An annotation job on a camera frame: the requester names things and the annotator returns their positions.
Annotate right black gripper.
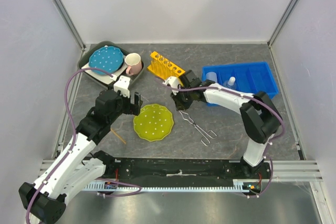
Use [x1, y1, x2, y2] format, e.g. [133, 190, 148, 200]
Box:
[171, 86, 194, 111]

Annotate metal crucible tongs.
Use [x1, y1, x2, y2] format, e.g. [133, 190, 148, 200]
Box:
[179, 111, 217, 147]

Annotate yellow test tube rack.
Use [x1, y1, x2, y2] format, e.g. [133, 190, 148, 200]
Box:
[147, 51, 185, 80]

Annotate white wash bottle red cap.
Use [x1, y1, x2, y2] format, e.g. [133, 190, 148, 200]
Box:
[206, 71, 218, 83]

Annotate glass flask white stopper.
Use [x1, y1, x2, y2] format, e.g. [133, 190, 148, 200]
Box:
[223, 77, 237, 90]

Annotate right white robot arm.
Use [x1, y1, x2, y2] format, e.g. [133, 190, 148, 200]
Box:
[164, 70, 285, 179]

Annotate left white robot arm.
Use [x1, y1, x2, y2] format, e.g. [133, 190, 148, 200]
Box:
[19, 89, 143, 223]

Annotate green dotted plate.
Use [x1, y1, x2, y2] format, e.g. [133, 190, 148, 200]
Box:
[133, 104, 174, 142]

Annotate pink mug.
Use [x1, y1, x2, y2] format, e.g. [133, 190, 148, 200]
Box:
[124, 53, 142, 76]

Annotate white square plate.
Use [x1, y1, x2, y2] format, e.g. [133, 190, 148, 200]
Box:
[85, 63, 128, 86]

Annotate blue dotted plate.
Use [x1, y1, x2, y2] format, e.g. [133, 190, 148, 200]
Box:
[88, 46, 124, 75]

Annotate grey plastic tray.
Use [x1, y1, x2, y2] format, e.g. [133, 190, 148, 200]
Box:
[77, 41, 146, 88]

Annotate blue plastic bin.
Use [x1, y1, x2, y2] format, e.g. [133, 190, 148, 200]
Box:
[202, 62, 279, 99]

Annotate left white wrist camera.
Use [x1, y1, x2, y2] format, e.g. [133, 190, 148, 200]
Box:
[113, 76, 131, 98]

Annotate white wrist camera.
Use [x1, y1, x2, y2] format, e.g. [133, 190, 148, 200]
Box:
[113, 76, 131, 98]
[163, 76, 180, 95]

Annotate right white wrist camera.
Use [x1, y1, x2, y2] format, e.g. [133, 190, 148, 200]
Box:
[163, 76, 180, 95]

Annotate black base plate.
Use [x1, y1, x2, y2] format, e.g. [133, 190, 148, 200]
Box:
[102, 158, 271, 186]

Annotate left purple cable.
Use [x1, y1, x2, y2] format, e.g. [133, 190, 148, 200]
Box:
[25, 67, 142, 224]

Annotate slotted cable duct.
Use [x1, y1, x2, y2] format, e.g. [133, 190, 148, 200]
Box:
[83, 180, 261, 194]

